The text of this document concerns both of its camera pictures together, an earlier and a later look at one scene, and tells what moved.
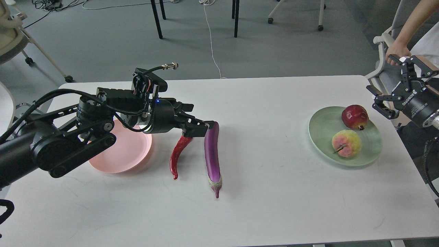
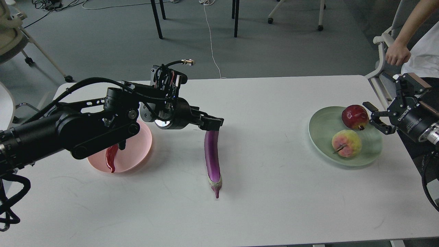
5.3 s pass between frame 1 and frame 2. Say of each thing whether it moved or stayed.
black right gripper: moved
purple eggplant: stayed
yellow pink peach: stayed
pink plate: stayed
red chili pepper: moved
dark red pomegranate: stayed
